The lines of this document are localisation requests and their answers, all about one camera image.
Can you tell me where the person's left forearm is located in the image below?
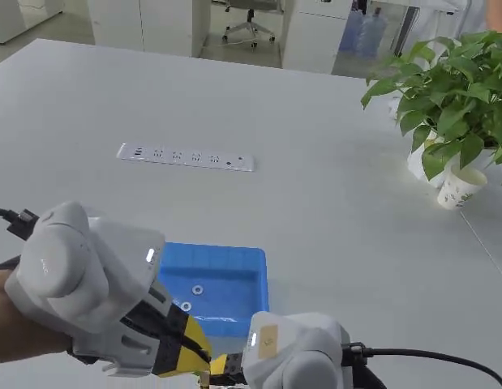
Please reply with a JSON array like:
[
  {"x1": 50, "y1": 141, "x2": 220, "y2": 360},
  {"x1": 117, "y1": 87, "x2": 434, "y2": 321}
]
[{"x1": 0, "y1": 255, "x2": 75, "y2": 365}]

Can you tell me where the blue water bottle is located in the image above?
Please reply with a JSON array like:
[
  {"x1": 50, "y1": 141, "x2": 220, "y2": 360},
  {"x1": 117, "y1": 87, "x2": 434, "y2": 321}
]
[{"x1": 358, "y1": 8, "x2": 388, "y2": 58}]

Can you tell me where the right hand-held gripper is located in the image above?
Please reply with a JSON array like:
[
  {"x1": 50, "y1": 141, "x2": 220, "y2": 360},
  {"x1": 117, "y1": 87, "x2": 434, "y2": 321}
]
[{"x1": 209, "y1": 310, "x2": 354, "y2": 389}]

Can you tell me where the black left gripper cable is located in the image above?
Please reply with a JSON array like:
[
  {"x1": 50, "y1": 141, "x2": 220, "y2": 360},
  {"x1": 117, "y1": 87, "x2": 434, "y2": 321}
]
[{"x1": 0, "y1": 207, "x2": 41, "y2": 245}]

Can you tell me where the white cabinet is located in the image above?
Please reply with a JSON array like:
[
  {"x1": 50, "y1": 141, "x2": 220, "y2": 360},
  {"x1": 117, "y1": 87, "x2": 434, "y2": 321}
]
[
  {"x1": 87, "y1": 0, "x2": 212, "y2": 58},
  {"x1": 281, "y1": 0, "x2": 354, "y2": 75}
]

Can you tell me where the blue plastic container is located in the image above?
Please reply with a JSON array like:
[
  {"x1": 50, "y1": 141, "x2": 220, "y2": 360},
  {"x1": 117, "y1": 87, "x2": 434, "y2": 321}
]
[{"x1": 154, "y1": 242, "x2": 271, "y2": 338}]

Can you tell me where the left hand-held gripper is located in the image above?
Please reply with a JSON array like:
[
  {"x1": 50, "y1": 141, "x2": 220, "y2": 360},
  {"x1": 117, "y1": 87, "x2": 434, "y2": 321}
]
[{"x1": 4, "y1": 199, "x2": 167, "y2": 378}]

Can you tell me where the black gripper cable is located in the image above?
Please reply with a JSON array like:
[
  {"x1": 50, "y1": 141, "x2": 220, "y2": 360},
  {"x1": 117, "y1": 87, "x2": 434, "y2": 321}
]
[
  {"x1": 0, "y1": 207, "x2": 41, "y2": 245},
  {"x1": 338, "y1": 341, "x2": 502, "y2": 389}
]

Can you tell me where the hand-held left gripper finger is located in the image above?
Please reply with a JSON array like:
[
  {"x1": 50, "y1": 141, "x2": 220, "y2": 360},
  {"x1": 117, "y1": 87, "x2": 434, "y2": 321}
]
[
  {"x1": 152, "y1": 335, "x2": 212, "y2": 378},
  {"x1": 121, "y1": 278, "x2": 214, "y2": 365}
]

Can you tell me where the white plant pot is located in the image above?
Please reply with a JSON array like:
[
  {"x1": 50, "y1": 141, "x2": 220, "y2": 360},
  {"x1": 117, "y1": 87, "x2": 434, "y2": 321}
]
[{"x1": 405, "y1": 128, "x2": 500, "y2": 190}]

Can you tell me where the white table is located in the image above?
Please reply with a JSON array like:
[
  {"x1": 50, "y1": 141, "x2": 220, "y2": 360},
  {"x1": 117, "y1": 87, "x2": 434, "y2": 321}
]
[{"x1": 0, "y1": 38, "x2": 502, "y2": 389}]

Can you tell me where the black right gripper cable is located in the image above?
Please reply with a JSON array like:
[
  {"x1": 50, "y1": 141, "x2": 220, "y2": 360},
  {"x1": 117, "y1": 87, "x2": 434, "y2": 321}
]
[{"x1": 338, "y1": 341, "x2": 502, "y2": 389}]

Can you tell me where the white power strip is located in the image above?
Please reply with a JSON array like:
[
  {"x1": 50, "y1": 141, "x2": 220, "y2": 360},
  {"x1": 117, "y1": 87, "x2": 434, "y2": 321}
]
[{"x1": 116, "y1": 142, "x2": 256, "y2": 173}]

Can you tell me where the green leafy plant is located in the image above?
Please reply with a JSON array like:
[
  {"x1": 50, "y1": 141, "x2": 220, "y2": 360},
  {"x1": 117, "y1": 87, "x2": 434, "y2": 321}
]
[{"x1": 360, "y1": 29, "x2": 502, "y2": 186}]

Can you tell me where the office chair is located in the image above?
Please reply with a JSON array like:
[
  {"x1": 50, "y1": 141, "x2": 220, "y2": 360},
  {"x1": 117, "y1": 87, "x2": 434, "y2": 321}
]
[{"x1": 221, "y1": 0, "x2": 277, "y2": 51}]

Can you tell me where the printed paper cup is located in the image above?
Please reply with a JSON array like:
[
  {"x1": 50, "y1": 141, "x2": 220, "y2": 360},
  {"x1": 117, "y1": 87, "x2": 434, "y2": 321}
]
[{"x1": 436, "y1": 163, "x2": 488, "y2": 212}]

